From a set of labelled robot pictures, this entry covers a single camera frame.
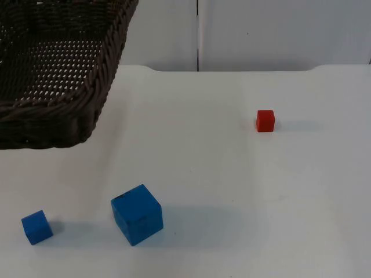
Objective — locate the large blue cube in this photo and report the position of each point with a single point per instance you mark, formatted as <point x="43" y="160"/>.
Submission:
<point x="136" y="215"/>

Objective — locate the dark brown wicker basket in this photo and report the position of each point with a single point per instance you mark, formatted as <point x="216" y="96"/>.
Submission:
<point x="58" y="121"/>

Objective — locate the small red cube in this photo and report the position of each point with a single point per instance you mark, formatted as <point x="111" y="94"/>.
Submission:
<point x="265" y="121"/>

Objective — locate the small blue cube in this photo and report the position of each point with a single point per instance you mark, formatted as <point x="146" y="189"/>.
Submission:
<point x="37" y="227"/>

